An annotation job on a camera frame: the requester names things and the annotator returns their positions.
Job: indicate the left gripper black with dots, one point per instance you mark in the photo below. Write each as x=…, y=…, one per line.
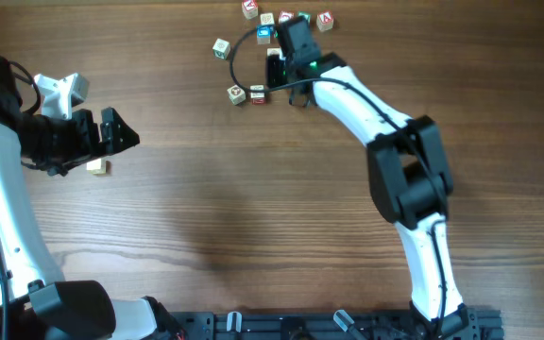
x=89, y=133

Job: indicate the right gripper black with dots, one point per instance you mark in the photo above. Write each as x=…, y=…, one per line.
x=274, y=71

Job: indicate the blue letter P block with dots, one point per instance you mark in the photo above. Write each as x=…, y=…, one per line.
x=97, y=167

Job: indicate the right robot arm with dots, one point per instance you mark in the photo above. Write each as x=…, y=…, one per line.
x=408, y=173

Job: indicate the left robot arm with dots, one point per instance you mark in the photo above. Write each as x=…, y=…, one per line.
x=36, y=301

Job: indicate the orange picture blue block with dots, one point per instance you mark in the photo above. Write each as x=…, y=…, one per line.
x=274, y=52

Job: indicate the red sided block bottom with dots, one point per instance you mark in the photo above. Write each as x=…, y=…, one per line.
x=257, y=95

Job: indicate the brown picture block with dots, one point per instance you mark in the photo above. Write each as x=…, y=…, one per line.
x=236, y=95

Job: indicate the tan picture block top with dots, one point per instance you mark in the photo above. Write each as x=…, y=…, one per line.
x=267, y=19

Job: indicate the red number nine block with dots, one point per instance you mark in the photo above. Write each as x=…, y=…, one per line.
x=286, y=16

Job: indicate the green sided block left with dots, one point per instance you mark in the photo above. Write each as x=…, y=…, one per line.
x=221, y=49

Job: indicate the green letter V block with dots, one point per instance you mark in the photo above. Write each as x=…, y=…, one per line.
x=305, y=15

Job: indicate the red letter A block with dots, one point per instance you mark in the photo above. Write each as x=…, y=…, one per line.
x=324, y=21

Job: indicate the red letter block top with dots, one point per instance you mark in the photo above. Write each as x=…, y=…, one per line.
x=250, y=9

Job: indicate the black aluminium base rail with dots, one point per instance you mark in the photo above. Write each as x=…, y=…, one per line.
x=338, y=326

